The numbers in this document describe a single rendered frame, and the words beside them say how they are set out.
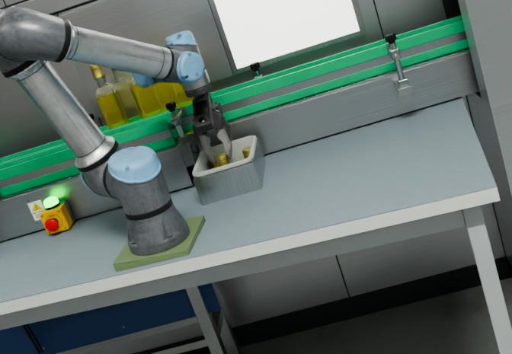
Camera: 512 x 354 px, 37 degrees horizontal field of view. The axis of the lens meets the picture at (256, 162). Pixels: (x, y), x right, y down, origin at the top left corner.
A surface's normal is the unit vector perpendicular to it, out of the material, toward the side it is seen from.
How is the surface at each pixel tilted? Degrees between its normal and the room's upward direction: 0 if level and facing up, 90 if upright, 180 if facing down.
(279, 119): 90
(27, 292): 0
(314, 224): 0
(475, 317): 0
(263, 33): 90
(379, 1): 90
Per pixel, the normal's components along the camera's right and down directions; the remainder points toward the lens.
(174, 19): -0.05, 0.33
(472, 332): -0.31, -0.90
